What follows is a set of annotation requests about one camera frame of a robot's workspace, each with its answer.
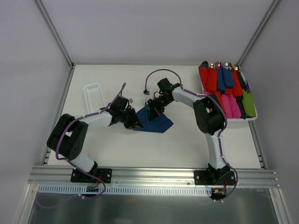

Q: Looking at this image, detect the dark blue paper napkin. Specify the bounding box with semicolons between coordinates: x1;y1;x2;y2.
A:
136;107;173;133

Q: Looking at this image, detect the teal plastic spoon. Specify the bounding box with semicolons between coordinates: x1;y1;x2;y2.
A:
144;103;150;121

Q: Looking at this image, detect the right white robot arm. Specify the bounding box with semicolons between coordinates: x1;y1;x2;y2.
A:
147;78;230;185

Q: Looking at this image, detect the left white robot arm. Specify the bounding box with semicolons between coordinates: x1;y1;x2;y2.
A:
46;96;143;182

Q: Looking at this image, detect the green napkin roll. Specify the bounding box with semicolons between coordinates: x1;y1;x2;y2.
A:
242;90;256;117

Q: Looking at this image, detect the small white plastic basket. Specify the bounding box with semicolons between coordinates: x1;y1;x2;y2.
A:
83;83;106;114

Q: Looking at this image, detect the large white plastic basket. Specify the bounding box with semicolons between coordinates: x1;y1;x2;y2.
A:
198;64;258;122

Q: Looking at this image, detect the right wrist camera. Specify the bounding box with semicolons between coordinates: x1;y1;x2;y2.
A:
143;89;150;96

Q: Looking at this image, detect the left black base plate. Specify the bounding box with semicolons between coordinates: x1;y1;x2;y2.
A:
70;168;113;183

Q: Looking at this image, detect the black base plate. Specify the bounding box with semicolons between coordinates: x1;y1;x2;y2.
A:
70;168;113;183
193;170;236;186

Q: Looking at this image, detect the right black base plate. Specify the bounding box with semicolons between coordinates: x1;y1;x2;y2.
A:
193;170;236;186

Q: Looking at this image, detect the white slotted cable duct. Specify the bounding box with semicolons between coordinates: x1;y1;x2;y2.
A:
37;184;212;197

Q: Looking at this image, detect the aluminium mounting rail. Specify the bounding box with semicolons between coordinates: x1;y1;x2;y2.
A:
28;166;281;189

